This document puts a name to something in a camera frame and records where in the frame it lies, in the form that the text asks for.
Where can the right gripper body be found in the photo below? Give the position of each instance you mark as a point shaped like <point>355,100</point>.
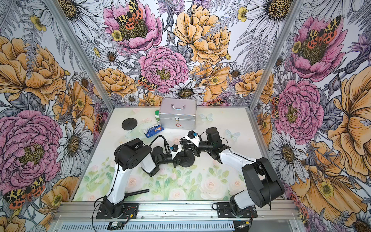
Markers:
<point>204,145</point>

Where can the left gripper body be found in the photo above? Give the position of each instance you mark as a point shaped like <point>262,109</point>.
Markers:
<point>167,159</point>

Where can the black microphone clip pole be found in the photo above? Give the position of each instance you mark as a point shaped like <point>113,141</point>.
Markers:
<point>187,146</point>

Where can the black round stand base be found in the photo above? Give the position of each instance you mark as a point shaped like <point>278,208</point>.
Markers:
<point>186,158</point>

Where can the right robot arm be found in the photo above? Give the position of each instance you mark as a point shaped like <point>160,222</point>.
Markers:
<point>262,182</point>

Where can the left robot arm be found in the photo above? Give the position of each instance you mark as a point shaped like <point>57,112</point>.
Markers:
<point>128,156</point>

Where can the black stand pole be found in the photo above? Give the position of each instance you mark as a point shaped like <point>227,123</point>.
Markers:
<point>136,193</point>

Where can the blue snack packet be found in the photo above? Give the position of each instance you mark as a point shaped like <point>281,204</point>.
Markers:
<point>153,130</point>

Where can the clear plastic bag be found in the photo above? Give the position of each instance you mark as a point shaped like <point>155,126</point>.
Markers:
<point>136,133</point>

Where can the silver aluminium first aid case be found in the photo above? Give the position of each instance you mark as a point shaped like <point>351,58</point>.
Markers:
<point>178,114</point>

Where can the green capped white bottle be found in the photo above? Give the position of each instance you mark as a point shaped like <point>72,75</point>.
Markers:
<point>157,115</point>

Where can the black round base far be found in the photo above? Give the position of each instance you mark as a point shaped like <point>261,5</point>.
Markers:
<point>129,124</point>

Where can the small circuit board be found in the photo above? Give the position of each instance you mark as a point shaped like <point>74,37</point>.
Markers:
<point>115,226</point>

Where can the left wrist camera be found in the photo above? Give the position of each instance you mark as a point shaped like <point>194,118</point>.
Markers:
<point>175,149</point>

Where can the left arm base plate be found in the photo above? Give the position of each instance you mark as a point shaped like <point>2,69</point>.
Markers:
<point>118,211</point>

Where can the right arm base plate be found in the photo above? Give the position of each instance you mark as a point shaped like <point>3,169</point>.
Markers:
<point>230,210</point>

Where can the aluminium front rail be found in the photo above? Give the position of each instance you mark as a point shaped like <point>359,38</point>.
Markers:
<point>162,211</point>

